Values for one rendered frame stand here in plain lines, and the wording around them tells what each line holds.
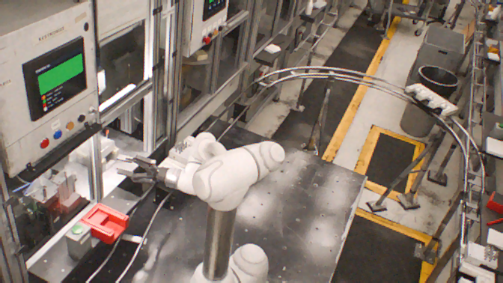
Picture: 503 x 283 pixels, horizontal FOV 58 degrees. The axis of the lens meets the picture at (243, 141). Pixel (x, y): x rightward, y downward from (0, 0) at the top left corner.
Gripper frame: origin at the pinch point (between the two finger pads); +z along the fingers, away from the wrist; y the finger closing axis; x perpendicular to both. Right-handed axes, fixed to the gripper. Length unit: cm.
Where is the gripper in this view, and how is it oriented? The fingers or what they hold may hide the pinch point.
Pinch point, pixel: (123, 165)
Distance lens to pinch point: 211.0
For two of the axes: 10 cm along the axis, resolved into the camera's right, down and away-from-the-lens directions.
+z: -9.7, -2.4, 0.3
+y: 1.7, -7.6, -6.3
